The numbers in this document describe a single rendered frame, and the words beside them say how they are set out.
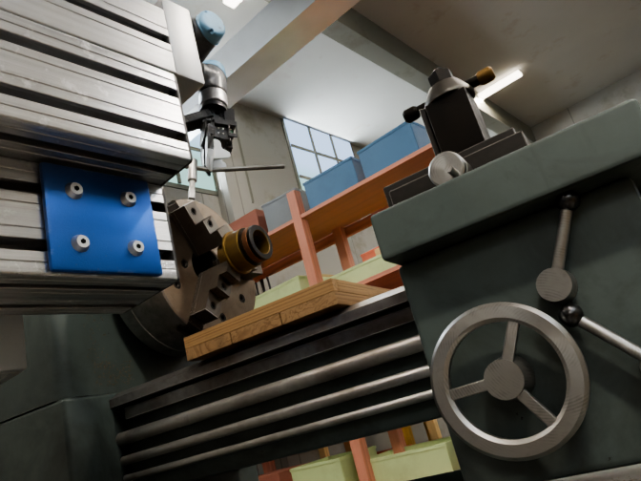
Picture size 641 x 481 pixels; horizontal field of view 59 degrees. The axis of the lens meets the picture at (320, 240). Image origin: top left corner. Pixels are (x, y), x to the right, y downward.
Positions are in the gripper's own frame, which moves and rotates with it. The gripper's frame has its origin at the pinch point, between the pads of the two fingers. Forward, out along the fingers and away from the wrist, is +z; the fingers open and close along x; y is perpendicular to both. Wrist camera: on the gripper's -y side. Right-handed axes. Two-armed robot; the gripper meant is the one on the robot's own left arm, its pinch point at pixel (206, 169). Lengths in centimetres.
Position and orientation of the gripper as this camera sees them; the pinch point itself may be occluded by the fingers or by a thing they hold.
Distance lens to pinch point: 140.2
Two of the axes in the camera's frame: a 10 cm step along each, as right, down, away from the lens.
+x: -3.6, 5.1, 7.8
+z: 1.2, 8.6, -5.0
